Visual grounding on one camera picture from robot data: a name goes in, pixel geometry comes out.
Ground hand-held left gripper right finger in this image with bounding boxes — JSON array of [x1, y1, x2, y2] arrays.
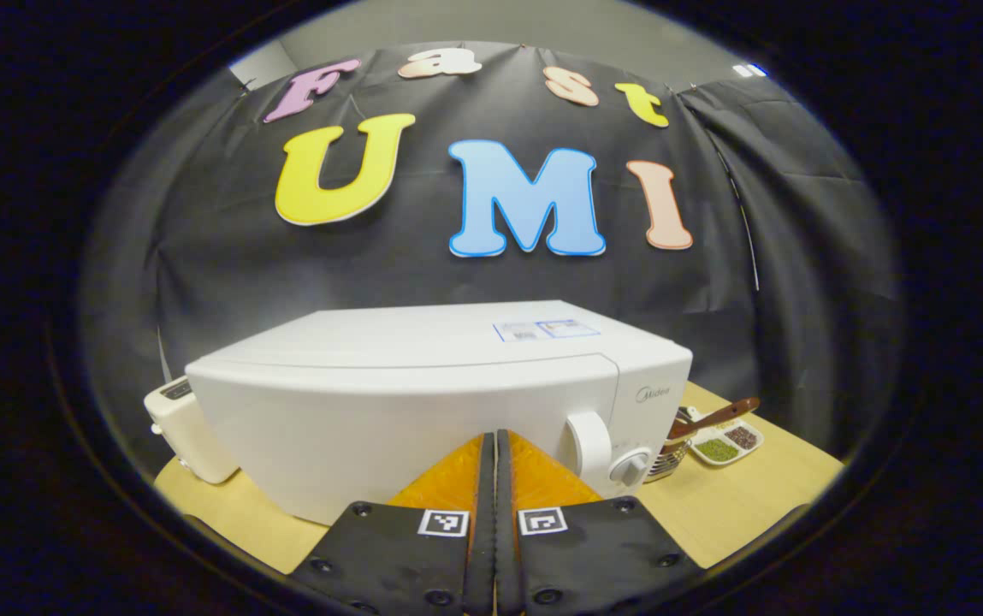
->
[[496, 429, 703, 616]]

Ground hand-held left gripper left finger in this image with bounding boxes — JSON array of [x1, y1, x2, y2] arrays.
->
[[288, 431, 497, 616]]

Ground white microwave oven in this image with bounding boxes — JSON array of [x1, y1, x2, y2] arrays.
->
[[186, 299, 694, 525]]

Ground metal utensil holder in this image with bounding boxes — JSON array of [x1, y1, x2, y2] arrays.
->
[[643, 409, 697, 485]]

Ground white divided condiment dish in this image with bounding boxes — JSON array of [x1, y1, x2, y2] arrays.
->
[[686, 418, 765, 468]]

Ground brown wooden spoon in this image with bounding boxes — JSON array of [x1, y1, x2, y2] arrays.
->
[[669, 396, 761, 439]]

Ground white toaster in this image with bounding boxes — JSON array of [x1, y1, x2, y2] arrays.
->
[[144, 376, 240, 486]]

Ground black backdrop cloth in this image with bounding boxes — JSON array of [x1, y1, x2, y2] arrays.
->
[[80, 41, 898, 480]]

